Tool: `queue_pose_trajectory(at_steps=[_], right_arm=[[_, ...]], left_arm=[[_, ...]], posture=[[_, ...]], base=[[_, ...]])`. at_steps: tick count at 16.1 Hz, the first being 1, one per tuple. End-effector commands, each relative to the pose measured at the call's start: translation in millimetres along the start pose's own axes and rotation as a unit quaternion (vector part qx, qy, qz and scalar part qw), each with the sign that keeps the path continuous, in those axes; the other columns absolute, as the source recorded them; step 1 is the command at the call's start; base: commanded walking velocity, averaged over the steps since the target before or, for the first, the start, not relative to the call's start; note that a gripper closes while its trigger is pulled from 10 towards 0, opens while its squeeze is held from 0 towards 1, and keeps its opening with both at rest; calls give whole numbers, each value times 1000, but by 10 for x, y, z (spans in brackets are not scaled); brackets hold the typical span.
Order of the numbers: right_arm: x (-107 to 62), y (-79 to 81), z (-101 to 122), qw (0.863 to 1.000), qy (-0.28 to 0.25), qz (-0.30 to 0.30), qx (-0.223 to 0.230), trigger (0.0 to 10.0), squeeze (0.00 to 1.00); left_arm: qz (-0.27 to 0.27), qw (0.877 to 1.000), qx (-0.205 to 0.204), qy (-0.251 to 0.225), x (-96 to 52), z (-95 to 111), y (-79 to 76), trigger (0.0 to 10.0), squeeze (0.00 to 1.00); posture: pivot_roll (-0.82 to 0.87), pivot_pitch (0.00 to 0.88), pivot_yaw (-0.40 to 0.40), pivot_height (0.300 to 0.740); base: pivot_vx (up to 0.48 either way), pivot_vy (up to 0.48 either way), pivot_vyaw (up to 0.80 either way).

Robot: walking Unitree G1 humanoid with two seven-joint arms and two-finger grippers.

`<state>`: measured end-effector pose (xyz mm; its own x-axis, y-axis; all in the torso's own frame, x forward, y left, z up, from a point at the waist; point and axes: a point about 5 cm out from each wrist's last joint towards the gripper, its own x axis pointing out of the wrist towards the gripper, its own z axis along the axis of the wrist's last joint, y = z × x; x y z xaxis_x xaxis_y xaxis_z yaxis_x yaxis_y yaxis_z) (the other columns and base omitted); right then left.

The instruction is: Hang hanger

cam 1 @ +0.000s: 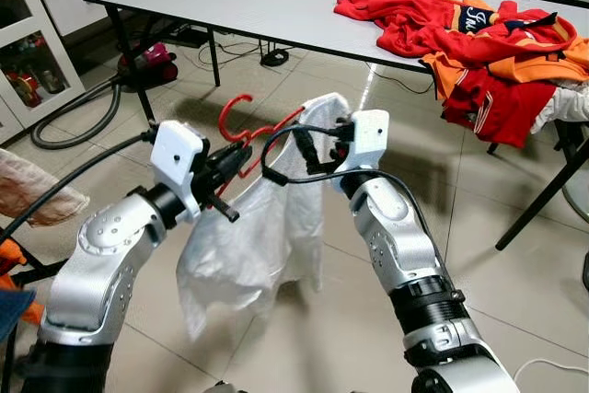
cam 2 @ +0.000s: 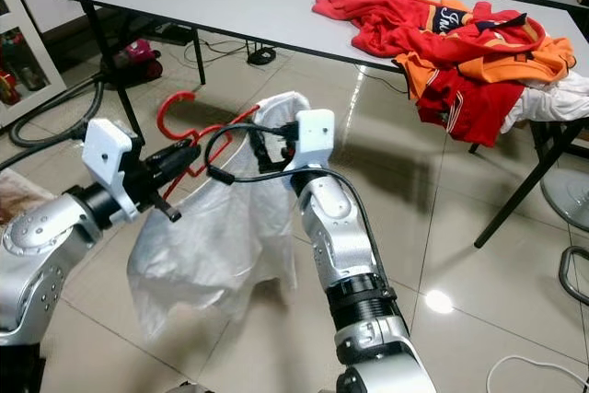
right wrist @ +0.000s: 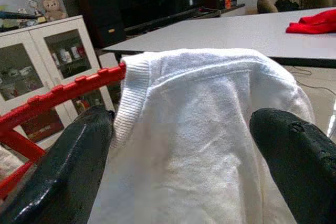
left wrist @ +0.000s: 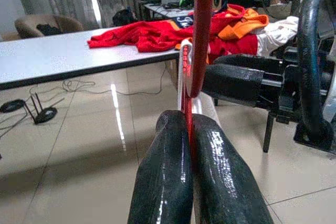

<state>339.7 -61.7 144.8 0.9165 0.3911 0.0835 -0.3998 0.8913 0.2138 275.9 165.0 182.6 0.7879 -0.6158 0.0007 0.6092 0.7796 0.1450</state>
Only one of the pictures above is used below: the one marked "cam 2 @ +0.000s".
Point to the plain red shirt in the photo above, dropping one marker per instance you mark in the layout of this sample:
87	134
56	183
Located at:
373	16

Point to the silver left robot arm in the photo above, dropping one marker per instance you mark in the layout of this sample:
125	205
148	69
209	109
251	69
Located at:
37	273

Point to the red jersey navy collar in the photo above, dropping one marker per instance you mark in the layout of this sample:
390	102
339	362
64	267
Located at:
492	39

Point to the white glass door cabinet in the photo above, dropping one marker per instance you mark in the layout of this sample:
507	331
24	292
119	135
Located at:
18	52

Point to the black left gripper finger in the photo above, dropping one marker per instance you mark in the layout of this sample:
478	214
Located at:
162	208
182	159

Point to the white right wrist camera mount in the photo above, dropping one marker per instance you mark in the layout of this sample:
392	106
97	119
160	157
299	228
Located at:
315	135

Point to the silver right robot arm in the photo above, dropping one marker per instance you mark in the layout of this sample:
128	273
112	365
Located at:
331	236

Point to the red garment white stripes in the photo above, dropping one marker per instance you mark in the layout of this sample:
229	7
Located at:
479	112

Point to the orange shirt striped hem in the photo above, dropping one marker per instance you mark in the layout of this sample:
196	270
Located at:
419	75

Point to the chrome tube chair frame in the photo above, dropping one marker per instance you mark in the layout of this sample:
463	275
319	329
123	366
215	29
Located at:
561	275

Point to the grey floor fan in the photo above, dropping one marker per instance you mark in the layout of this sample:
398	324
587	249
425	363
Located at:
571	200

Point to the red canister vacuum cleaner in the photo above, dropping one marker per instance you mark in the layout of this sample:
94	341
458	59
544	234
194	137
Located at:
140	57

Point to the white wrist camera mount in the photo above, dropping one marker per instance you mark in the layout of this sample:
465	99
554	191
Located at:
106	158
315	135

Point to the grey left robot foot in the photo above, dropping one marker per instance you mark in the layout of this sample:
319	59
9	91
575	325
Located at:
189	388

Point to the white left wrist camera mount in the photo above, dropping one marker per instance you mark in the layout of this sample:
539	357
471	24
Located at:
106	158

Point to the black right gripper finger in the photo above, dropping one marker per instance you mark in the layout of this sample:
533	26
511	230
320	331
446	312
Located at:
259	149

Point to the pink beige cloth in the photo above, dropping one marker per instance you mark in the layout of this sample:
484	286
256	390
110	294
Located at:
23	195

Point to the black floor power adapter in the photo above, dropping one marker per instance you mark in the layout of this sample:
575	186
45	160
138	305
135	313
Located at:
259	54

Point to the white printed shirt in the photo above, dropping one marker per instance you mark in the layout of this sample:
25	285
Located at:
202	255

